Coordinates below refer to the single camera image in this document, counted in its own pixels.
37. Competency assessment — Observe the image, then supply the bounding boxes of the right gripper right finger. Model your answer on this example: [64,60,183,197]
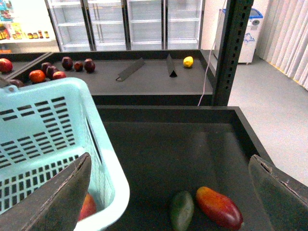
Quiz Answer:
[248,155,308,231]

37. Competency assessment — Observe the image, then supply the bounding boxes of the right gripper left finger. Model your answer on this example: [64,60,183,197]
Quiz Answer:
[0,153,91,231]

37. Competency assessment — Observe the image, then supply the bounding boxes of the light blue plastic basket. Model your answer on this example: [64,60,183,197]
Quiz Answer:
[0,77,130,231]

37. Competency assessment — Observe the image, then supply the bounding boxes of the dark red apple front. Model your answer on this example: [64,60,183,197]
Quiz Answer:
[9,79,25,88]

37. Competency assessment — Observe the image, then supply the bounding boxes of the small dark red apple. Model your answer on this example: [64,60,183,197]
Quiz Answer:
[74,61,83,72]

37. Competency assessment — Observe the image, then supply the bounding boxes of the dark red apple back right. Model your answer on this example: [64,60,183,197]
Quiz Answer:
[84,58,95,73]

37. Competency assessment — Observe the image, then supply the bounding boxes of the dark red apple back left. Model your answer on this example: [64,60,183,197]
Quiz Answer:
[62,56,73,70]

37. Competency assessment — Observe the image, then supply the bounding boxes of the red orange mango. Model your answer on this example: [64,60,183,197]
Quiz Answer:
[196,186,244,231]

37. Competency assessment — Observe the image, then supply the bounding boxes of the black lower display tray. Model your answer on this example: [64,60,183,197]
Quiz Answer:
[97,105,271,231]

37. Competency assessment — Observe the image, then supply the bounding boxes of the black display tray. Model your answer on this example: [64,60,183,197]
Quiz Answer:
[7,50,214,106]
[97,105,271,231]
[0,52,51,79]

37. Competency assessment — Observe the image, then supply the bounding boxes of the black left display tray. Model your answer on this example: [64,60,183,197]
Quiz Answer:
[0,52,51,79]

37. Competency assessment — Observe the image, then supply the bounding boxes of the black flat divider strip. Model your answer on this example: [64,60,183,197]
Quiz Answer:
[116,58,145,82]

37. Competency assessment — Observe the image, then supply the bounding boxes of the white curtain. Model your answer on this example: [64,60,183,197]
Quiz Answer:
[257,0,308,90]

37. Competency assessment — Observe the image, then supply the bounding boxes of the white chest freezer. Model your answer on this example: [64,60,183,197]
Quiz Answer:
[213,8,263,64]

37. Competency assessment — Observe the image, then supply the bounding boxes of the black upper display tray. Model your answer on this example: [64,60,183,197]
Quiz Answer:
[7,50,214,106]

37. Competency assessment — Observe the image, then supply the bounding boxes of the yellow lemon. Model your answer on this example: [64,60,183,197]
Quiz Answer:
[183,56,194,68]

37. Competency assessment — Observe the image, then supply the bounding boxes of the black triangular divider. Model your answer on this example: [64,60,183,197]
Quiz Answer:
[166,53,178,77]

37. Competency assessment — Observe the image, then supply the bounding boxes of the shelf with jars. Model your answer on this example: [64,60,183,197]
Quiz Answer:
[0,0,59,53]

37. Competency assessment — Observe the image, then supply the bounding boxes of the glass door refrigerators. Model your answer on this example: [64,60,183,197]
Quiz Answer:
[45,0,205,51]

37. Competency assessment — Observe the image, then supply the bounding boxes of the pink cable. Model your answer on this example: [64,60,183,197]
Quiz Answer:
[197,0,228,106]

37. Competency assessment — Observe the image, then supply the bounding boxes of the black shelf upright post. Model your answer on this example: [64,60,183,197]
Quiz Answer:
[212,0,254,106]

